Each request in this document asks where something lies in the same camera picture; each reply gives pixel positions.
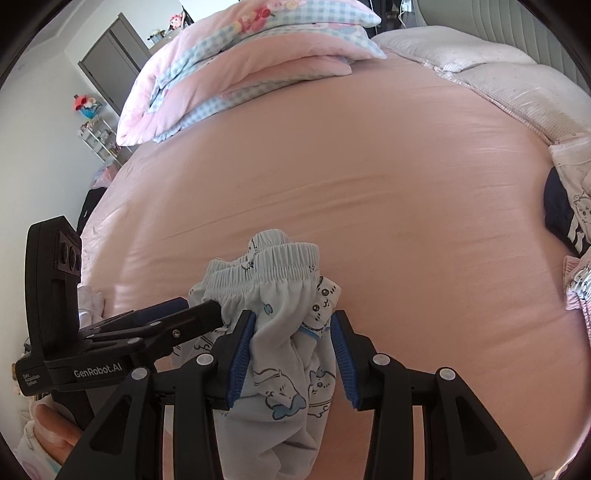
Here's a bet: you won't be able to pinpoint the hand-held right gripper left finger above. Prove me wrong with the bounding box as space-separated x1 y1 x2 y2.
55 310 258 480

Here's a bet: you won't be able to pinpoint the pink cartoon pajama top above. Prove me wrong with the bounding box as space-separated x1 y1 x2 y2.
549 141 591 259

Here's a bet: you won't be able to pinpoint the grey-green padded headboard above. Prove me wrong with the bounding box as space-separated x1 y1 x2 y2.
413 0 587 84

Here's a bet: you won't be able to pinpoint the navy striped garment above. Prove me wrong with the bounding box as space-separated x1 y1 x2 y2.
543 166 583 257

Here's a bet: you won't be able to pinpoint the white garment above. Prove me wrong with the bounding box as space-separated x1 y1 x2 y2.
76 284 109 324

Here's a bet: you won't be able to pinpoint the red blue plush toy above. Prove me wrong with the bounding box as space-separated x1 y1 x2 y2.
71 92 103 120

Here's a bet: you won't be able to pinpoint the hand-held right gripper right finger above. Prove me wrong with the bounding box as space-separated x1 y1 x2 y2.
329 311 536 480

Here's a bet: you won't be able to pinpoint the light blue cartoon pajama pants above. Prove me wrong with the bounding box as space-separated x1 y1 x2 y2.
173 228 343 480

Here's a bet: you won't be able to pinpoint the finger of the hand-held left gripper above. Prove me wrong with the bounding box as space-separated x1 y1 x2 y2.
79 298 190 332
90 300 224 366

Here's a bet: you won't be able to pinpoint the white storage shelf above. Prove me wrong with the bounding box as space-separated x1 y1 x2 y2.
76 115 132 164

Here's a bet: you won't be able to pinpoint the pale pink pillow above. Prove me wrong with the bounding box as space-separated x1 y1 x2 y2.
370 30 539 77
455 62 591 148

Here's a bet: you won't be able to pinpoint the person's left forearm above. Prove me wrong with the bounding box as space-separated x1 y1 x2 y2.
18 411 63 480

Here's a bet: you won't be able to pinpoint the grey door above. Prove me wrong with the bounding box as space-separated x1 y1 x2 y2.
78 13 154 117

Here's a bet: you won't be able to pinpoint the black cushion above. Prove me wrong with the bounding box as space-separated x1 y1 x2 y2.
79 187 105 232

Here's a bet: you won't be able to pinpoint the person's left hand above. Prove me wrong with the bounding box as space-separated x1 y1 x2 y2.
33 401 89 463

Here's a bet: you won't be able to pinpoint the pink bed sheet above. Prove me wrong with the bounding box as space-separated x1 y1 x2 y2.
76 46 591 480

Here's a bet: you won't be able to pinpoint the folded pink checked quilt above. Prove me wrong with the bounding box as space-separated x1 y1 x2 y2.
115 0 387 146

